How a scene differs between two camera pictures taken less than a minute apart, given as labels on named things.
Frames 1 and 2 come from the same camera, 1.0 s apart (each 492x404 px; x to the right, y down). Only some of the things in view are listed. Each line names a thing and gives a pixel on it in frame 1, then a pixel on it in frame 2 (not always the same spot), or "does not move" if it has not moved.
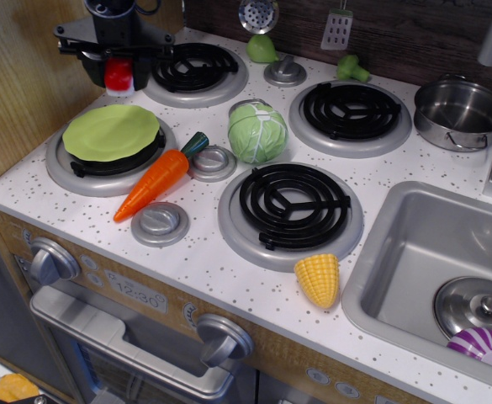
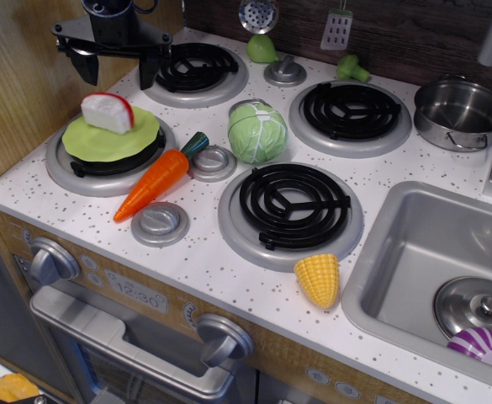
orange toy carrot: (165, 170) does not move
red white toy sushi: (119, 77) → (108, 112)
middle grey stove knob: (214, 163) does not move
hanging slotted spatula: (336, 30) does not move
